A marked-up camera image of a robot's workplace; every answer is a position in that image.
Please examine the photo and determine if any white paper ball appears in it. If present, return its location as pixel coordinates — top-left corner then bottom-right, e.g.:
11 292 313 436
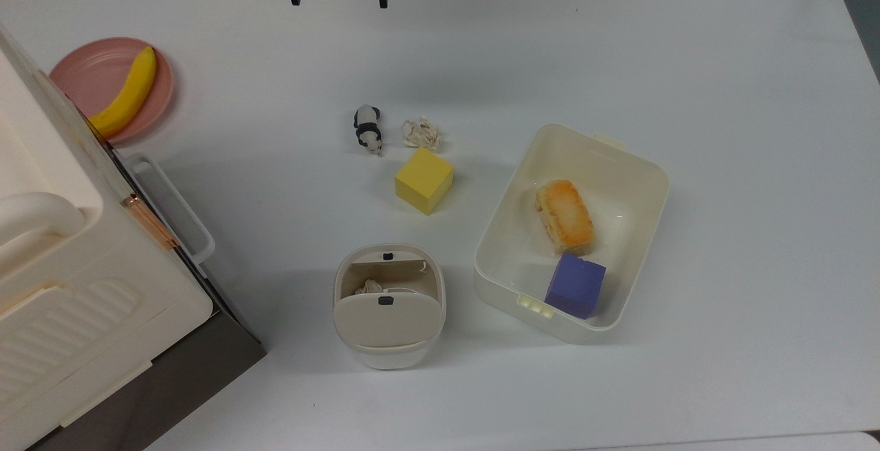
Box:
402 117 441 150

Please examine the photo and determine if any cream trash can with lid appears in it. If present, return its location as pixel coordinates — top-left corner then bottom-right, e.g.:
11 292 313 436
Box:
333 243 447 371

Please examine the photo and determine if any small panda figurine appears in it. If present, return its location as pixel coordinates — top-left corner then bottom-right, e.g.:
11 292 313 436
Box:
353 104 384 157

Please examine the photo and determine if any yellow cube block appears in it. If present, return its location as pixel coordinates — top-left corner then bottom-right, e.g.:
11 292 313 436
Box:
395 147 454 216

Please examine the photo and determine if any yellow toy banana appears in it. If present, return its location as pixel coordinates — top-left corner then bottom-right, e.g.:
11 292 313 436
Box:
88 46 157 140

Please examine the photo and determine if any pink plate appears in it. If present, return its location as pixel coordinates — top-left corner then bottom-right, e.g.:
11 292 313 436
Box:
49 37 175 146

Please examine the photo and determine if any copper latch strip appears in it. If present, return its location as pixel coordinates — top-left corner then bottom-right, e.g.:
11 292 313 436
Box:
122 193 181 251

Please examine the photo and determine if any toy bread loaf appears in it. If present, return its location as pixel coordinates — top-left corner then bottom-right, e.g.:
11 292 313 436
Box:
536 179 595 256

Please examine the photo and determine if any cream plastic bin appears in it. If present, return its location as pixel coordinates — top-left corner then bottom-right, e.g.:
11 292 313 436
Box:
474 123 670 345

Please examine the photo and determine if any purple cube block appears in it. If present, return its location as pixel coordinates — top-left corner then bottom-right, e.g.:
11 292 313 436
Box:
544 252 607 320

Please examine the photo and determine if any white drawer handle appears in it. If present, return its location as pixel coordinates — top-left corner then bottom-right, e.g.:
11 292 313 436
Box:
126 154 216 266

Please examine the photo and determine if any cream storage box with handle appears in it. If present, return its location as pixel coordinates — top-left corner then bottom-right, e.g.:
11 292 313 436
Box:
0 21 214 451

